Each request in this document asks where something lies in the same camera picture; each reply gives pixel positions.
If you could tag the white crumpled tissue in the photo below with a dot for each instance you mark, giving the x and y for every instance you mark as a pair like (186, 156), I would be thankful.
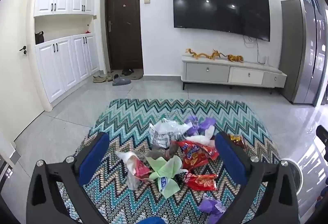
(202, 139)

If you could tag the white room door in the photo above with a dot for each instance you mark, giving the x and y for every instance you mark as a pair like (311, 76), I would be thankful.
(15, 80)

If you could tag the black wall television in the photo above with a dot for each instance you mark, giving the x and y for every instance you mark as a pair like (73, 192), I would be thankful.
(220, 3)

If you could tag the grey crumpled wrapper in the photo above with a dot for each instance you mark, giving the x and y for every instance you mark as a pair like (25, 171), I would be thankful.
(158, 153)

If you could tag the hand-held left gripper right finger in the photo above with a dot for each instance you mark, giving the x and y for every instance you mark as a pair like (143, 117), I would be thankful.
(228, 154)

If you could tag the brown shoe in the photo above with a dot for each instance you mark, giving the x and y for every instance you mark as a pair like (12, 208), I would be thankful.
(109, 76)
(100, 79)

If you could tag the clear plastic bag red insert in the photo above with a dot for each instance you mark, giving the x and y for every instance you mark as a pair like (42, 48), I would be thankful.
(135, 166)

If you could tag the black slippers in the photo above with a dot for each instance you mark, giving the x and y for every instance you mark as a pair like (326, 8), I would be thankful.
(127, 72)

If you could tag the dark brown entrance door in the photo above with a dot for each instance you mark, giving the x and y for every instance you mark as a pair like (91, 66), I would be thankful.
(124, 29)

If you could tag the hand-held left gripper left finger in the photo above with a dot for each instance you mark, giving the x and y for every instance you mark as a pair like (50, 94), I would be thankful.
(94, 157)

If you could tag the purple crumpled wrapper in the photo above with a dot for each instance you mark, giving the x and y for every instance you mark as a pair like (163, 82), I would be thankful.
(210, 204)
(202, 124)

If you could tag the large red snack packet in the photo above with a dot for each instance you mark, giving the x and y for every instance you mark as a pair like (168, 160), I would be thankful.
(194, 152)

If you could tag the black handbag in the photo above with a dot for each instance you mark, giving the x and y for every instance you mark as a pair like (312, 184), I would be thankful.
(39, 38)

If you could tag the small red snack packet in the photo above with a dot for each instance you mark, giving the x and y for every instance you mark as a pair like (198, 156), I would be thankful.
(202, 181)

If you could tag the white printed plastic bag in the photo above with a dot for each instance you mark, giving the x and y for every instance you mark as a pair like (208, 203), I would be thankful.
(166, 129)

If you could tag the white router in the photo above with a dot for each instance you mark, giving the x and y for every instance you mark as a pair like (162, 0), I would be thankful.
(266, 60)

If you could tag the grey slipper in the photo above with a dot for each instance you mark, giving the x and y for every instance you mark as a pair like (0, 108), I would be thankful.
(121, 82)
(115, 76)

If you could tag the golden dragon ornament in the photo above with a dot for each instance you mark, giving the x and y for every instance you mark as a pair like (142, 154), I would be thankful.
(205, 55)

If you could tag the grey refrigerator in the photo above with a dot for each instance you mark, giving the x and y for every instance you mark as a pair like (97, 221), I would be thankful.
(297, 54)

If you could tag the green paper napkin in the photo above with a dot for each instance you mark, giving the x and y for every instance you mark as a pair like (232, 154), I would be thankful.
(164, 167)

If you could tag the white floor cabinet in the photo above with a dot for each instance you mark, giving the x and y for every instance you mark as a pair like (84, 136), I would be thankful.
(66, 65)

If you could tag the zigzag patterned rug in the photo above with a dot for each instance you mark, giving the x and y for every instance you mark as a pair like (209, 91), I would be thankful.
(143, 116)

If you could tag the white television cabinet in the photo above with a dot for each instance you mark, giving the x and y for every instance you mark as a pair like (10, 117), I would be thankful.
(207, 71)

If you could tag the dark brown snack packet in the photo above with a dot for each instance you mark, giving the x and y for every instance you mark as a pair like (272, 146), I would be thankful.
(238, 140)

